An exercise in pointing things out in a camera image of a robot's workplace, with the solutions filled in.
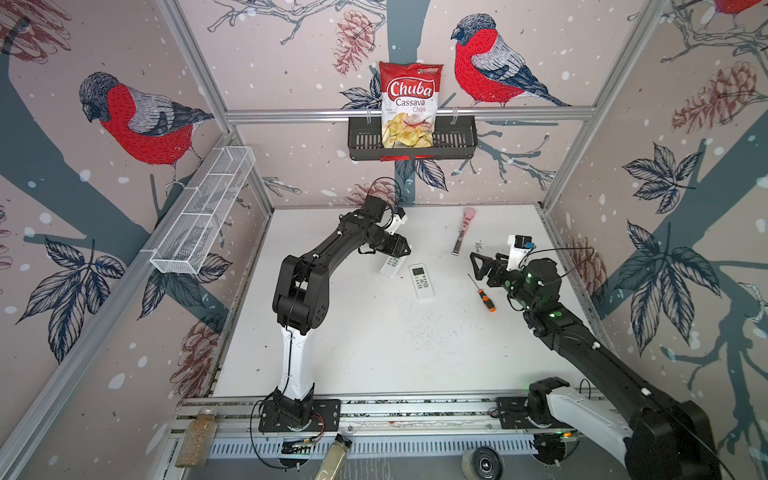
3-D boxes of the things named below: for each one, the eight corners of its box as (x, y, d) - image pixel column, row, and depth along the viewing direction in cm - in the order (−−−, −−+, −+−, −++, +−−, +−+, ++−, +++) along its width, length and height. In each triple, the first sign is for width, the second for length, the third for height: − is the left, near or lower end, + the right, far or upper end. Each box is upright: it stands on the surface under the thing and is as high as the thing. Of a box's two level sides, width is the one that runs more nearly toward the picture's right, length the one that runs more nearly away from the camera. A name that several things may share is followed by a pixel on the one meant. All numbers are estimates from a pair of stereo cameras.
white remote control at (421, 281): (418, 301, 96) (418, 298, 95) (408, 268, 105) (408, 265, 103) (435, 297, 97) (435, 294, 96) (423, 265, 106) (424, 261, 104)
